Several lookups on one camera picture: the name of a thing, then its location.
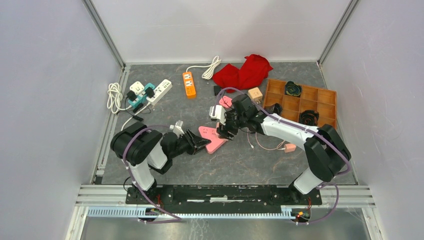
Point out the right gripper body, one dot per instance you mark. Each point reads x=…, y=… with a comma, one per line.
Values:
x=232, y=124

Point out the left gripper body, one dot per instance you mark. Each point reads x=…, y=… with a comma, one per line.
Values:
x=191, y=145

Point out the pink plug adapter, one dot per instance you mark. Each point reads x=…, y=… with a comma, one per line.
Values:
x=226, y=102
x=289, y=147

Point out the pink power strip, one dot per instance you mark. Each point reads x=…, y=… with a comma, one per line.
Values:
x=210, y=133

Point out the beige cube plug adapter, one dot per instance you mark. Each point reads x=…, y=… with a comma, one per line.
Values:
x=255, y=95

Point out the black power adapter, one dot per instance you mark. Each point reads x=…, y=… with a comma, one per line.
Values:
x=217, y=90

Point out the orange power strip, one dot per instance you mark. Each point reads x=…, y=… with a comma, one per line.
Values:
x=189, y=85

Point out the white power strip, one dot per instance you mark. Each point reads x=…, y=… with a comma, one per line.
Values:
x=159, y=92

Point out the teal power strip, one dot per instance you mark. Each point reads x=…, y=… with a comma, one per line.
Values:
x=137, y=100

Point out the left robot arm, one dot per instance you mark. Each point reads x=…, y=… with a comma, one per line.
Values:
x=143, y=149

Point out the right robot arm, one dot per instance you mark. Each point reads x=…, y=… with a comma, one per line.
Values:
x=326, y=153

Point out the red cloth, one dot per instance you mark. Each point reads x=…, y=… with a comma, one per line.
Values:
x=250, y=75

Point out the white cube adapter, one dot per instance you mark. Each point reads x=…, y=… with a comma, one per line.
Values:
x=137, y=88

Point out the orange compartment tray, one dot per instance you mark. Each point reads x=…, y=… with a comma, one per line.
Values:
x=320, y=100

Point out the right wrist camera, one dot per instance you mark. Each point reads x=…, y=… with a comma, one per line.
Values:
x=217, y=113

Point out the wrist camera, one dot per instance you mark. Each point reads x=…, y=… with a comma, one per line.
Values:
x=217, y=113
x=177, y=128

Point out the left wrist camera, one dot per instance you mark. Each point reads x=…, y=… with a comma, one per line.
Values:
x=177, y=128

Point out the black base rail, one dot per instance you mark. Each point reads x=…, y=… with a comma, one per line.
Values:
x=223, y=199

